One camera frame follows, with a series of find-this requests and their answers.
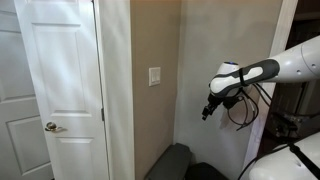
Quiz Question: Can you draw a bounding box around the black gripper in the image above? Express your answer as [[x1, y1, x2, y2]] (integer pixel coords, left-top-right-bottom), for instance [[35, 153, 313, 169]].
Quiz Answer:
[[201, 93, 225, 121]]

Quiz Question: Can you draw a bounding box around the black floor object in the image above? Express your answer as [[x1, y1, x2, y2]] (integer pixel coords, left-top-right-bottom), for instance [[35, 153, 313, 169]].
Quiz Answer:
[[185, 161, 230, 180]]

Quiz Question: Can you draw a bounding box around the grey padded bench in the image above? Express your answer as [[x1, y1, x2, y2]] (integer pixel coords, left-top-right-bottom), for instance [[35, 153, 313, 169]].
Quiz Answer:
[[145, 142, 193, 180]]

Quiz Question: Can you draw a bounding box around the white doorway trim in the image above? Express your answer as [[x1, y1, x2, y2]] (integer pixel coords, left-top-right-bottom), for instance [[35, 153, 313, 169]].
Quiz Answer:
[[240, 0, 299, 174]]

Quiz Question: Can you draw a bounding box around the dark wooden furniture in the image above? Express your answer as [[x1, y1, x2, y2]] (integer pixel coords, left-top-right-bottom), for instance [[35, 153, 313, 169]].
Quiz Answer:
[[257, 0, 320, 158]]

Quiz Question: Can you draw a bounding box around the white panel door with knob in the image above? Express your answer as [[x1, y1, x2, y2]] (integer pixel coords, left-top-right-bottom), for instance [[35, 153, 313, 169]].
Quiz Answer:
[[13, 0, 111, 180]]

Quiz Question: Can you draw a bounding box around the brass door knob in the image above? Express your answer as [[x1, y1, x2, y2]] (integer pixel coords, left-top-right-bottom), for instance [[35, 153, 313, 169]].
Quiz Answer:
[[44, 121, 64, 133]]

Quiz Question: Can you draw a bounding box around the plain white panel door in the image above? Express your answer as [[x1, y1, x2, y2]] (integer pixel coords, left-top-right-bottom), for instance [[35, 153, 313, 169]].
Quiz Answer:
[[0, 0, 55, 180]]

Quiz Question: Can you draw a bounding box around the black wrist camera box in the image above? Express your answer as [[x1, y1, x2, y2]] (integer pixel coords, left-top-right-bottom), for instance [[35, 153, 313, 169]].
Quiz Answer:
[[222, 95, 245, 110]]

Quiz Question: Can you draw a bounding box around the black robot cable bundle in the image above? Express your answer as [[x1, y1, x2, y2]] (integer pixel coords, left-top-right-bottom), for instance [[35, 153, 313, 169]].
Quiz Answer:
[[227, 83, 273, 132]]

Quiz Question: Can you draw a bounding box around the black strap on robot wrist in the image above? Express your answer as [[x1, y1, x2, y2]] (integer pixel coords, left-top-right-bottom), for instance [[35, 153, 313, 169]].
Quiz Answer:
[[237, 67, 249, 88]]

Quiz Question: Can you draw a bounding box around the white light switch plate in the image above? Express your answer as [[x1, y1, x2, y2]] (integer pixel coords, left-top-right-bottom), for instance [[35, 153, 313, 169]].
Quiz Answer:
[[148, 66, 162, 88]]

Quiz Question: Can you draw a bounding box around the white door frame trim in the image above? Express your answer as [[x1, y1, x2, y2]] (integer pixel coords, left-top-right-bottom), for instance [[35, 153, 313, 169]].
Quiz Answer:
[[92, 0, 136, 180]]

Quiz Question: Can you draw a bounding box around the black strap on robot base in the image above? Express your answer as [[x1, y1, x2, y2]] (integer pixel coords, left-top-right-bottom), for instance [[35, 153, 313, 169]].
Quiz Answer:
[[288, 143, 320, 180]]

